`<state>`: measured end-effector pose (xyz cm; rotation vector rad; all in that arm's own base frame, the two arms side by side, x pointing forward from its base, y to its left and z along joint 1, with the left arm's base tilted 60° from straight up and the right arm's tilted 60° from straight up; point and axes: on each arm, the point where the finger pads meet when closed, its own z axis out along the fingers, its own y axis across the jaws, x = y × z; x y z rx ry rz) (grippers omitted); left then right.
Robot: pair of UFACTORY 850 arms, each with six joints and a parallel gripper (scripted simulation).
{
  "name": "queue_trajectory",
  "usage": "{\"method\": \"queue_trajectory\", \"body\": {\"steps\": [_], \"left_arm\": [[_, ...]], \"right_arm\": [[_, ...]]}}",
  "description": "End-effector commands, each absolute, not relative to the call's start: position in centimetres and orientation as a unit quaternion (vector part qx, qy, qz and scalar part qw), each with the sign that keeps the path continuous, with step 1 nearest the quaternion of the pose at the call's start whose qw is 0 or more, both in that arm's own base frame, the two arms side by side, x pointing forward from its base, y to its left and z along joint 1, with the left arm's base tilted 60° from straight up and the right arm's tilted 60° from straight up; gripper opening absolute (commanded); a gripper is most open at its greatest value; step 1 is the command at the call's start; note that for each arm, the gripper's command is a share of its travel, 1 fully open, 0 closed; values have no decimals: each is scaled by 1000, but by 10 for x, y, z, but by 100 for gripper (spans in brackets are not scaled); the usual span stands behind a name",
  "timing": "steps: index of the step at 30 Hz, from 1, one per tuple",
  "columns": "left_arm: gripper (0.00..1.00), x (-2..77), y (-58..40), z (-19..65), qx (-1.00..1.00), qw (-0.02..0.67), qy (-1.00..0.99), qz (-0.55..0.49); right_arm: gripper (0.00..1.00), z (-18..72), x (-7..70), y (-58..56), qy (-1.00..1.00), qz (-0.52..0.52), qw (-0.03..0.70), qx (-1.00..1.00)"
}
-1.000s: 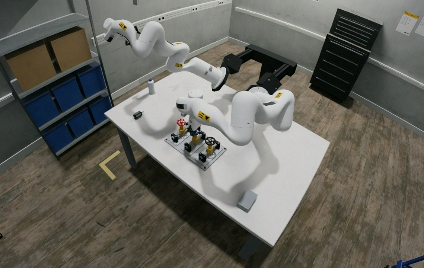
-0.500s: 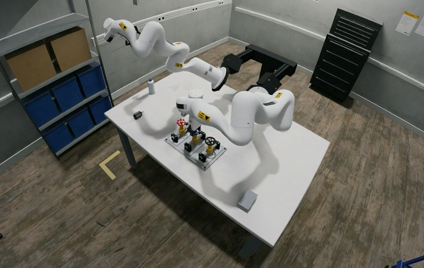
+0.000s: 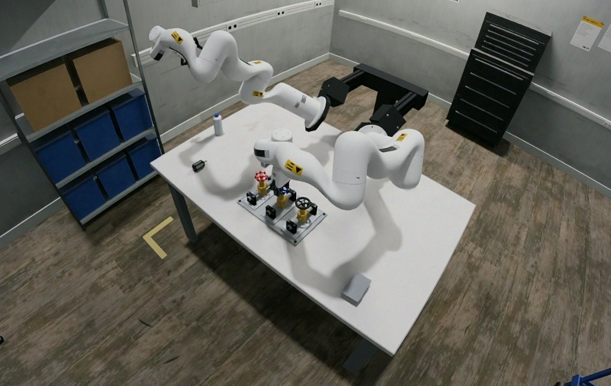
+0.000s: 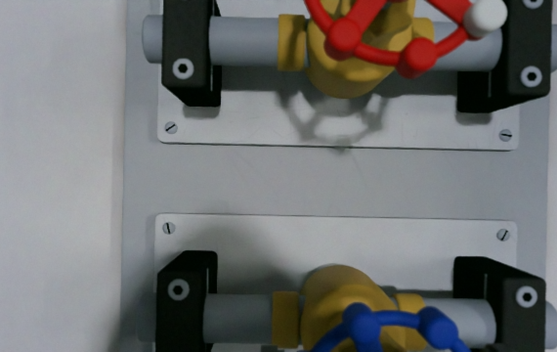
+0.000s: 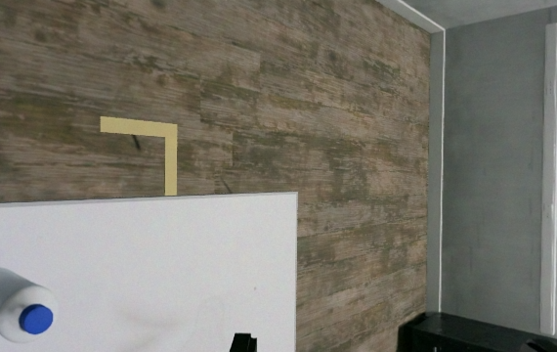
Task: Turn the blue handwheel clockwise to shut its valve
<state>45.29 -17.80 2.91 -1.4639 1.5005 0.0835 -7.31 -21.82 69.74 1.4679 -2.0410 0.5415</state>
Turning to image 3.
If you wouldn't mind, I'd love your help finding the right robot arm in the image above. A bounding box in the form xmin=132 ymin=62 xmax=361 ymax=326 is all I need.
xmin=149 ymin=26 xmax=326 ymax=128

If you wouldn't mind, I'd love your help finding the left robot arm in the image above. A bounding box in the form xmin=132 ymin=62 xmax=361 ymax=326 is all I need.
xmin=254 ymin=125 xmax=424 ymax=210

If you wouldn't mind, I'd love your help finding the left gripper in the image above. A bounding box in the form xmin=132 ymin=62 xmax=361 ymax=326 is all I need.
xmin=269 ymin=165 xmax=290 ymax=197

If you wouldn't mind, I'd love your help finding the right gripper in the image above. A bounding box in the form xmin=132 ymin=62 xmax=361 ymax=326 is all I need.
xmin=174 ymin=37 xmax=203 ymax=66

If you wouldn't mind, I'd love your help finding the white bottle with blue cap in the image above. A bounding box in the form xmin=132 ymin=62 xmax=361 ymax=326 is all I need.
xmin=212 ymin=113 xmax=223 ymax=136

